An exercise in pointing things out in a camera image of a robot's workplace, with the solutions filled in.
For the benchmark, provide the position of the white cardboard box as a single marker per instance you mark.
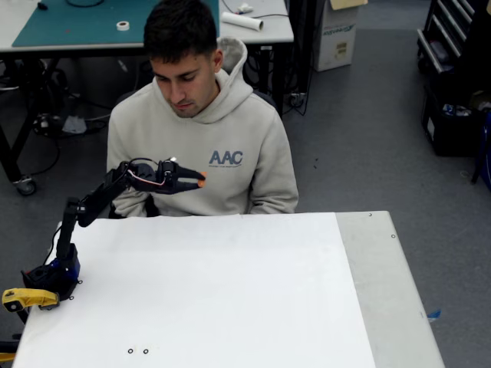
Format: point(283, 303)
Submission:
point(333, 38)

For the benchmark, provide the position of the green cutting mat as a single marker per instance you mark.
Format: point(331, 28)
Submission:
point(76, 23)

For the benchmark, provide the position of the large white paper sheet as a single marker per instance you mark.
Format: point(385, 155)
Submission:
point(211, 287)

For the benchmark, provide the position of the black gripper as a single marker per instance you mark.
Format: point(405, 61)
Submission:
point(171, 180)

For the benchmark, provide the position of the man in beige hoodie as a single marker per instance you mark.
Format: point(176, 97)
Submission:
point(215, 134)

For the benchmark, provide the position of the beige paper folder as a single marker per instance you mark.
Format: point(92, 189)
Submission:
point(347, 3)

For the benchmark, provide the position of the rolled white paper tube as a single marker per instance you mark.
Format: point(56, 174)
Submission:
point(241, 21)

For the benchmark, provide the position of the grey cloth rag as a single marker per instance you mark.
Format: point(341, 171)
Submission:
point(73, 124)

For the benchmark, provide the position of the yellow black clamp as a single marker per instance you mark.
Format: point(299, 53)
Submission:
point(30, 296)
point(5, 356)

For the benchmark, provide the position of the black storage bin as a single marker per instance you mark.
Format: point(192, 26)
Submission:
point(449, 134)

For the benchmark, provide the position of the blue tape scrap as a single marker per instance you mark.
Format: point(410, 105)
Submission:
point(434, 314)

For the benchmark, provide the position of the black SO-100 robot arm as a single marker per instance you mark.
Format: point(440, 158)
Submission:
point(65, 237)

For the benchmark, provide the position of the grey workbench black frame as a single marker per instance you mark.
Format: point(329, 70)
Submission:
point(268, 34)

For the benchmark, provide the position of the black caster wheel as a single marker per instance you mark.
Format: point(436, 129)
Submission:
point(26, 186)
point(297, 100)

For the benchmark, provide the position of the black tool cabinet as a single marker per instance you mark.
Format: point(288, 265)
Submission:
point(441, 38)

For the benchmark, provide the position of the blue metal object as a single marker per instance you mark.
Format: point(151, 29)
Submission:
point(485, 149)

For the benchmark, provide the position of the white tape roll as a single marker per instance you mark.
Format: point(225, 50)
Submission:
point(122, 25)

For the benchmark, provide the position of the crumpled white paper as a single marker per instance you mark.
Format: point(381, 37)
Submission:
point(244, 7)

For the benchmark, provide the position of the small orange object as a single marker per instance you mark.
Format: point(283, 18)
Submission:
point(202, 184)

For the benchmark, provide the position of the black metal rack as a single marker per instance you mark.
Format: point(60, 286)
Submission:
point(303, 38)

